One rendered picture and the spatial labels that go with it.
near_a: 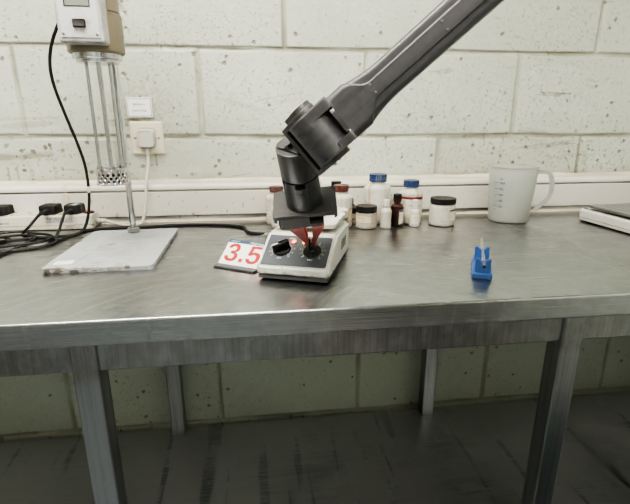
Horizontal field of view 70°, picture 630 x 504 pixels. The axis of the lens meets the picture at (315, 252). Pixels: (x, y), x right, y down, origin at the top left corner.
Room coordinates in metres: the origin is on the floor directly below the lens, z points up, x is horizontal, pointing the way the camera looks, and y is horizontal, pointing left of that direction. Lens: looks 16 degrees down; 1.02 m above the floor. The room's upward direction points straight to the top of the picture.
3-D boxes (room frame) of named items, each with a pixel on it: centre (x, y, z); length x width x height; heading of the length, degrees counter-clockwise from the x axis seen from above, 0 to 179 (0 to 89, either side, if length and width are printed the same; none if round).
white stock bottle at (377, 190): (1.22, -0.17, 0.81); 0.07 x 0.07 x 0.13
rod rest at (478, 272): (0.80, -0.31, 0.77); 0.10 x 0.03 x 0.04; 162
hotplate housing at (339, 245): (0.84, 0.01, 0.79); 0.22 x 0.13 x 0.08; 166
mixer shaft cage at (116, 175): (0.95, 0.42, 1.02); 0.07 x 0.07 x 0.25
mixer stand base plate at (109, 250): (0.94, 0.42, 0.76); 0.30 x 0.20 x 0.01; 7
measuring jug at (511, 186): (1.23, -0.55, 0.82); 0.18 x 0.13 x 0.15; 46
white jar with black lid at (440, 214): (1.18, -0.34, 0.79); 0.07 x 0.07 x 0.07
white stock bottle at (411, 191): (1.21, -0.26, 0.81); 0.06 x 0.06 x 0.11
